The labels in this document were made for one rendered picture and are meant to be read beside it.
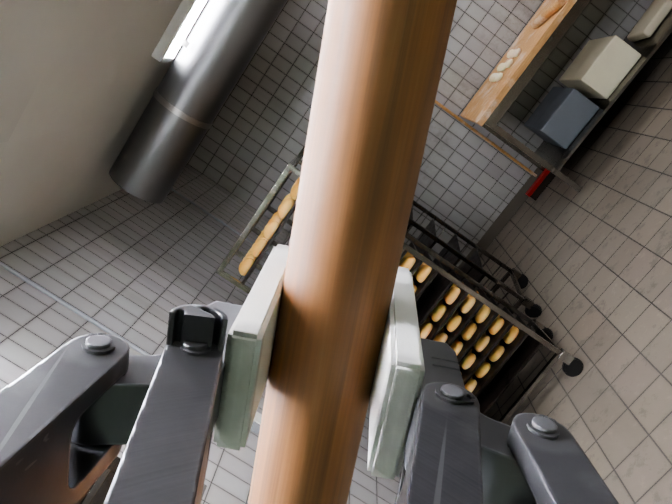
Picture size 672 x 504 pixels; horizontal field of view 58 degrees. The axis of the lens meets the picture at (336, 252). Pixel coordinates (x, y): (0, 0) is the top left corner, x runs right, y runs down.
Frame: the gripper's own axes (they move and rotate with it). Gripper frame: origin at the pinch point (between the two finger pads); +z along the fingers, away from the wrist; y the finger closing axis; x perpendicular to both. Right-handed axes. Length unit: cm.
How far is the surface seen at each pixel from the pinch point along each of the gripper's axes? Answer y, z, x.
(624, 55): 167, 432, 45
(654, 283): 153, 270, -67
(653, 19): 184, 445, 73
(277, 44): -80, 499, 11
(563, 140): 143, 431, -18
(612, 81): 164, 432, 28
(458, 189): 90, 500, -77
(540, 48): 106, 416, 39
